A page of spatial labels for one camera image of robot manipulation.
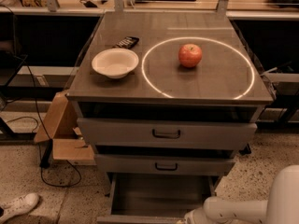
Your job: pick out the grey bottom drawer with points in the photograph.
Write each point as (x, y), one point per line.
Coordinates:
(155, 199)

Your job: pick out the grey drawer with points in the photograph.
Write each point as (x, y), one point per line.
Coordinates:
(162, 165)
(155, 199)
(167, 134)

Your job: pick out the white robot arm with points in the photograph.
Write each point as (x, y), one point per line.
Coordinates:
(281, 207)

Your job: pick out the grey middle drawer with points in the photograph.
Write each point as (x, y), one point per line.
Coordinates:
(162, 165)

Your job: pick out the grey top drawer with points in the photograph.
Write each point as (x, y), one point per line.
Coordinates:
(167, 134)

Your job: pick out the grey drawer cabinet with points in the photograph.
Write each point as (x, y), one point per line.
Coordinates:
(224, 87)

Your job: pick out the red apple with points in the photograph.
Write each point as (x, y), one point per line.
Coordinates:
(190, 55)

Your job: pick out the brown cardboard box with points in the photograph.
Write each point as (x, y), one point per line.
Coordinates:
(61, 135)

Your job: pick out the white bowl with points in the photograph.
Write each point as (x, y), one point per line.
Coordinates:
(115, 63)

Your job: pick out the white sneaker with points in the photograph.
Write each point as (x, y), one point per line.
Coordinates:
(18, 206)

